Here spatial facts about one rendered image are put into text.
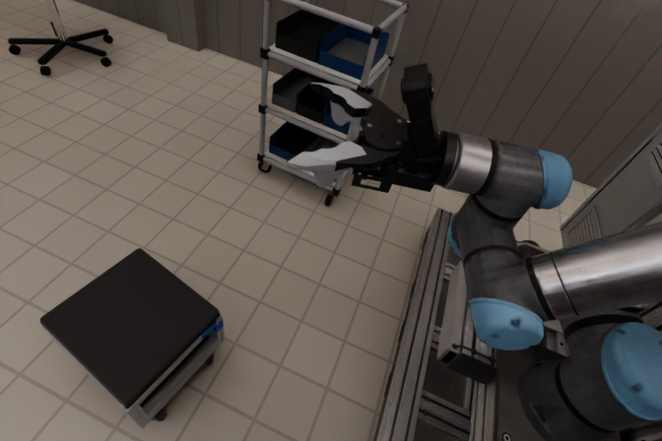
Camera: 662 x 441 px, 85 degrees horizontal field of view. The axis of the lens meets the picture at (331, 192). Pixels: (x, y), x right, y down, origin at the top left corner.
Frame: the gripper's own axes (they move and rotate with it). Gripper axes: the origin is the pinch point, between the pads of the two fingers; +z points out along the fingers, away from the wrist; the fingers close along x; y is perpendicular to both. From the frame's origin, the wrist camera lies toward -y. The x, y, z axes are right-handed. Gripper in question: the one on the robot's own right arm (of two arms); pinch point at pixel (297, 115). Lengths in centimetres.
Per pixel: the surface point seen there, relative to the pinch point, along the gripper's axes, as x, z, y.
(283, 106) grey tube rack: 105, 22, 91
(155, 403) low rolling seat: -25, 32, 105
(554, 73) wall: 179, -131, 84
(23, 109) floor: 109, 180, 140
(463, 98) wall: 185, -89, 119
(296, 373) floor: -6, -10, 124
